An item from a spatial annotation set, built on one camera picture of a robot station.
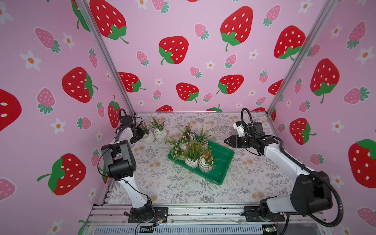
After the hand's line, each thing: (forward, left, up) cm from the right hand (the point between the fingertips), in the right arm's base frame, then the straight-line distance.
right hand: (225, 141), depth 84 cm
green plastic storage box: (0, 0, -17) cm, 17 cm away
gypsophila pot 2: (+12, +44, -9) cm, 46 cm away
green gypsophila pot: (+8, +13, -10) cm, 18 cm away
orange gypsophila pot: (-10, +11, -8) cm, 17 cm away
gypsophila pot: (+8, +51, -4) cm, 52 cm away
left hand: (+8, +55, -10) cm, 57 cm away
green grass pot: (-7, +18, -2) cm, 20 cm away
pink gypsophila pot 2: (-8, +28, -2) cm, 29 cm away
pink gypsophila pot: (+5, +23, -3) cm, 24 cm away
